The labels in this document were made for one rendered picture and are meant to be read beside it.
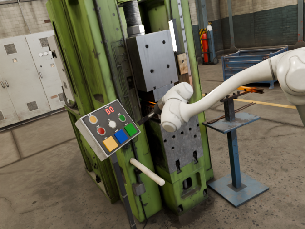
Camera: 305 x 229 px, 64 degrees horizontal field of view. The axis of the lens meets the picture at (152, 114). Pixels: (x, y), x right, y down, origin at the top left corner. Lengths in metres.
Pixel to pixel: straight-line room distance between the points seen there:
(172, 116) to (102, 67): 0.84
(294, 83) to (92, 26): 1.31
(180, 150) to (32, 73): 5.44
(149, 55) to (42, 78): 5.36
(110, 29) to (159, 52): 0.39
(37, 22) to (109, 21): 5.91
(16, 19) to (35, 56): 1.18
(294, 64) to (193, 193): 1.63
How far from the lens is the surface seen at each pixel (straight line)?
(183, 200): 2.28
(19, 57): 6.88
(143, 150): 2.08
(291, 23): 9.82
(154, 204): 2.36
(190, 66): 2.23
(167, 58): 1.89
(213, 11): 11.19
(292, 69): 0.95
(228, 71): 6.00
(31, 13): 7.69
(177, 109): 1.14
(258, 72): 1.17
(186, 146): 2.06
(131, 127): 1.62
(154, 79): 1.83
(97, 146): 1.46
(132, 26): 2.00
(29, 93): 6.93
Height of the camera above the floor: 1.59
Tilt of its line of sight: 19 degrees down
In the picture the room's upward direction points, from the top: 12 degrees counter-clockwise
